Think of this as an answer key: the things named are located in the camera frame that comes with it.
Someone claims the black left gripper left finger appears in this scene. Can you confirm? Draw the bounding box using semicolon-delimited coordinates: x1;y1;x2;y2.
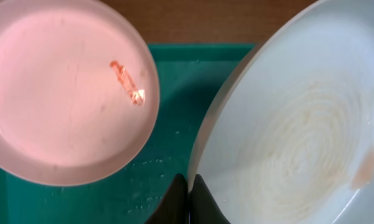
145;174;188;224

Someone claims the light blue plate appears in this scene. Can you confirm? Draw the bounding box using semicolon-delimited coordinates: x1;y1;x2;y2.
187;0;374;223

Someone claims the pink plate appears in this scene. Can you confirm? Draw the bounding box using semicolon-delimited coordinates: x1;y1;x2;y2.
0;0;160;186

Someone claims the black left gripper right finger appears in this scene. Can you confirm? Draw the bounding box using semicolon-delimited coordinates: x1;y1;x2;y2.
189;174;230;224

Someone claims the teal plastic tray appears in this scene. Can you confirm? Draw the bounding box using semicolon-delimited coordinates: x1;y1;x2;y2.
0;44;253;224

